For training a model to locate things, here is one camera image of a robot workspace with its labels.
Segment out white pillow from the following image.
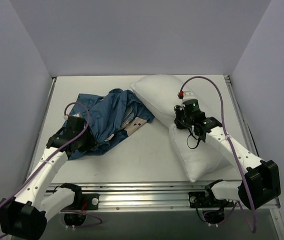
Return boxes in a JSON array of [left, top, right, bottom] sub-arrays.
[[130, 74, 237, 183]]

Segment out blue cartoon print pillowcase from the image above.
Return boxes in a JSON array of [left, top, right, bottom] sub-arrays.
[[69, 88, 154, 160]]

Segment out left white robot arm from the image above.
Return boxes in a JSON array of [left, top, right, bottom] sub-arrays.
[[0, 115, 96, 240]]

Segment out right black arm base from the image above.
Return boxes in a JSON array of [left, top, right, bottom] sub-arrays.
[[188, 191, 234, 209]]

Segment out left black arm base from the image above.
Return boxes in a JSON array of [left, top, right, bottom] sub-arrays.
[[80, 193, 100, 211]]

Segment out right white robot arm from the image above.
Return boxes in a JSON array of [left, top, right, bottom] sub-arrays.
[[174, 99, 281, 210]]

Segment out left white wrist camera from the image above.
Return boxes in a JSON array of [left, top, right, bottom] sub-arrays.
[[64, 113, 83, 120]]

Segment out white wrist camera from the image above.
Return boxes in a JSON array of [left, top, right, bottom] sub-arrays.
[[64, 113, 83, 120], [177, 90, 195, 101]]

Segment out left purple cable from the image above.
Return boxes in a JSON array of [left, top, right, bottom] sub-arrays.
[[0, 102, 102, 240]]

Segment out purple cable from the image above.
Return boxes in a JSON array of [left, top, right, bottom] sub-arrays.
[[179, 76, 257, 234], [0, 102, 102, 240]]

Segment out black looped cable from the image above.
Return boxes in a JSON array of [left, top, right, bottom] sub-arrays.
[[186, 127, 200, 150]]

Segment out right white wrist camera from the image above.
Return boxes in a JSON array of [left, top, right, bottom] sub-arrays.
[[177, 90, 195, 101]]

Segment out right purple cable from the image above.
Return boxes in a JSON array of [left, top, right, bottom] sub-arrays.
[[179, 76, 257, 234]]

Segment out aluminium table frame rail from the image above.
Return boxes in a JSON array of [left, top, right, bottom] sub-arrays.
[[32, 75, 241, 211]]

